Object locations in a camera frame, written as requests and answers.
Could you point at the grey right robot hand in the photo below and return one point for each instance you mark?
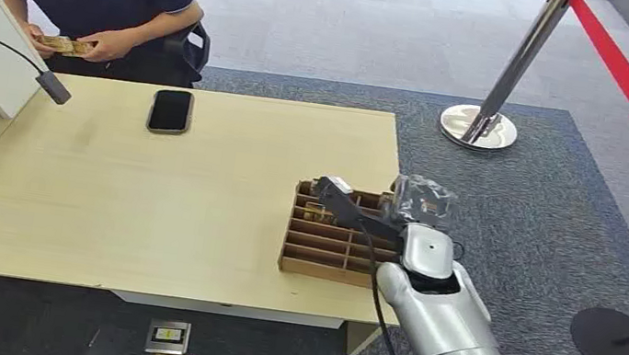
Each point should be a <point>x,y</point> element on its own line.
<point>427,204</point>

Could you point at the person's left hand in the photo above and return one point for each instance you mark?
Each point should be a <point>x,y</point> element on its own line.
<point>106,45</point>

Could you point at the person's right hand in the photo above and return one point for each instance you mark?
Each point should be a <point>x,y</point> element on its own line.
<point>37,40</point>

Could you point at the stack of wooden cards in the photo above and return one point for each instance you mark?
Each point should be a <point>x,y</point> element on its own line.
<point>67,46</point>

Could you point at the person's left forearm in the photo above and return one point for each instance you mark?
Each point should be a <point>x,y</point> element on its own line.
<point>164,23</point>

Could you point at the person's right forearm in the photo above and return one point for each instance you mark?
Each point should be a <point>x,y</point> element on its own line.
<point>19,11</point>

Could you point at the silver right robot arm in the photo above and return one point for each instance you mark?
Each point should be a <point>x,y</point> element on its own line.
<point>453,331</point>

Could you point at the wooden card in box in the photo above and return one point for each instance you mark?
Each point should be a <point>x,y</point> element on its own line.
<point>321,215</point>

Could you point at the wooden compartment card box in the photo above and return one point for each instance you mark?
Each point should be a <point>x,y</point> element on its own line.
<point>316,250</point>

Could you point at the black office chair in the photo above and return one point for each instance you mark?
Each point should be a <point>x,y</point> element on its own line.
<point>192,42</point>

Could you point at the black smartphone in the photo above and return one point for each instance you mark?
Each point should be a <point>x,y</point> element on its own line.
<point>170,111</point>

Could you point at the dark blue carpet mat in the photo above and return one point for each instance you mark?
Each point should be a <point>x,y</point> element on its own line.
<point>540,232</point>

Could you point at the metal floor socket box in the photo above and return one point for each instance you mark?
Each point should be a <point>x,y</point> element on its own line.
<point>168,337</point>

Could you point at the chrome stanchion post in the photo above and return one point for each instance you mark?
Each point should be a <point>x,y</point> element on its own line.
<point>507,74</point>

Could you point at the white desk frame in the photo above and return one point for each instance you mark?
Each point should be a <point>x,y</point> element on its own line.
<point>234,310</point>

